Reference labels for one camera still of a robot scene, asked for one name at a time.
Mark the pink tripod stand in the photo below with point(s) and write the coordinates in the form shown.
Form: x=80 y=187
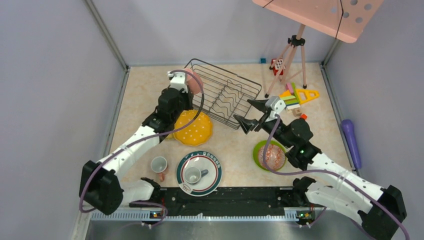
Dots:
x=286 y=58

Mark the pink perforated board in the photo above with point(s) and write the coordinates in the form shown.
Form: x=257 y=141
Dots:
x=344 y=20

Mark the red white dice box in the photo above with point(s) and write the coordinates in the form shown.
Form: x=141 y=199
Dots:
x=277 y=65

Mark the purple handle tool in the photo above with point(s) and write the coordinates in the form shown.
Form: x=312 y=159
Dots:
x=349 y=133

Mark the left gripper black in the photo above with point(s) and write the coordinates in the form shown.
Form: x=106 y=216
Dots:
x=189 y=97

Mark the stack of coloured wooden blocks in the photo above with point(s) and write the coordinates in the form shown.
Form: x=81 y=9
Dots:
x=291 y=100

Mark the dark wire dish rack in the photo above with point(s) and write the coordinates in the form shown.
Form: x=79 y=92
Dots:
x=225 y=93

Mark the red patterned bowl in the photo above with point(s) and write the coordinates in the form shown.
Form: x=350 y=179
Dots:
x=271 y=157

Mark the yellow polka dot plate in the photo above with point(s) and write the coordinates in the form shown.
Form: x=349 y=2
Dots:
x=195 y=134

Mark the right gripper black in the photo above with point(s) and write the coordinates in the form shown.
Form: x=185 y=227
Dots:
x=248 y=125

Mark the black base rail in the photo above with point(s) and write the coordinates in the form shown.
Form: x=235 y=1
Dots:
x=234 y=202

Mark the white plate green red rim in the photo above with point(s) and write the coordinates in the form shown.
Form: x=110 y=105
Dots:
x=202 y=160

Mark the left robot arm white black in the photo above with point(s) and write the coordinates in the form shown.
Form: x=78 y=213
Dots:
x=100 y=181

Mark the orange cube block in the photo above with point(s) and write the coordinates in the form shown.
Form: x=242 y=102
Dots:
x=304 y=117

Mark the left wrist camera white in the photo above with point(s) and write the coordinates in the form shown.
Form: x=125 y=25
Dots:
x=178 y=81

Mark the pink mug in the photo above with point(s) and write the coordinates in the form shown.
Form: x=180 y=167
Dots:
x=192 y=84

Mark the grey white cup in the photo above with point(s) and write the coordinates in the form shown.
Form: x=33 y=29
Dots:
x=193 y=174

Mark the yellow triangle toy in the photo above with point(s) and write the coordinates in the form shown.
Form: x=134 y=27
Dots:
x=306 y=95

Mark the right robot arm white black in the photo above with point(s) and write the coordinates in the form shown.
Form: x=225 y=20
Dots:
x=379 y=211

